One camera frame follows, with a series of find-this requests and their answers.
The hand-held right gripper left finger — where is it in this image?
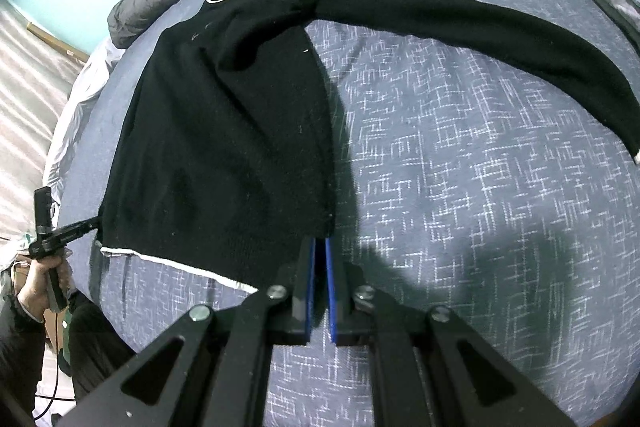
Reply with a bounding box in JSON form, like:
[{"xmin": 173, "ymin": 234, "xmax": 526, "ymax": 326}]
[{"xmin": 52, "ymin": 234, "xmax": 319, "ymax": 427}]

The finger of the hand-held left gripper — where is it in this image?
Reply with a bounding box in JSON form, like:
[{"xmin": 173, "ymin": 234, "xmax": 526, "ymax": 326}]
[{"xmin": 54, "ymin": 216, "xmax": 102, "ymax": 249}]

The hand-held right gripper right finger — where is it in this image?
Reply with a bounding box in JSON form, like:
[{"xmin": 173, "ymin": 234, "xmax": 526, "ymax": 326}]
[{"xmin": 325, "ymin": 237, "xmax": 576, "ymax": 427}]

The black sweater with white trim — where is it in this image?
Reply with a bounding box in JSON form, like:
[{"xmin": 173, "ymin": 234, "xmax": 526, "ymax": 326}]
[{"xmin": 90, "ymin": 0, "xmax": 640, "ymax": 295}]

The person's left forearm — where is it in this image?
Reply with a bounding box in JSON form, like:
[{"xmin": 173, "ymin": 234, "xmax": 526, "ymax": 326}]
[{"xmin": 0, "ymin": 292, "xmax": 48, "ymax": 413}]

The person's left hand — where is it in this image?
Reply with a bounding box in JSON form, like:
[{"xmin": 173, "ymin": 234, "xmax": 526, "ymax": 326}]
[{"xmin": 17, "ymin": 257, "xmax": 73, "ymax": 322}]

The beige curtain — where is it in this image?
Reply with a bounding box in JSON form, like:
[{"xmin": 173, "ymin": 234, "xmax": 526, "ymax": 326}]
[{"xmin": 0, "ymin": 0, "xmax": 91, "ymax": 248}]

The light grey crumpled sheet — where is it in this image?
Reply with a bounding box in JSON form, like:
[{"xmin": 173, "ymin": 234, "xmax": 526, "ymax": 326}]
[{"xmin": 42, "ymin": 39, "xmax": 126, "ymax": 208}]

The person's black trouser leg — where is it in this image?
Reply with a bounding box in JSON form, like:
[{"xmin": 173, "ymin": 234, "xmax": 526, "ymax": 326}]
[{"xmin": 67, "ymin": 289, "xmax": 148, "ymax": 405}]

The wooden strip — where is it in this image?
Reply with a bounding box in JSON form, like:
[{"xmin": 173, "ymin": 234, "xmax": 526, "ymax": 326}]
[{"xmin": 27, "ymin": 23, "xmax": 91, "ymax": 64}]

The blue patterned bed cover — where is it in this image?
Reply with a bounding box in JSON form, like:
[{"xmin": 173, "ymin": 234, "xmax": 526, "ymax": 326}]
[{"xmin": 57, "ymin": 0, "xmax": 640, "ymax": 427}]

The black cable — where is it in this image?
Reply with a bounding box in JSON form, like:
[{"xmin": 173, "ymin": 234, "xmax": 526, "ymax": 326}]
[{"xmin": 30, "ymin": 347, "xmax": 76, "ymax": 420}]

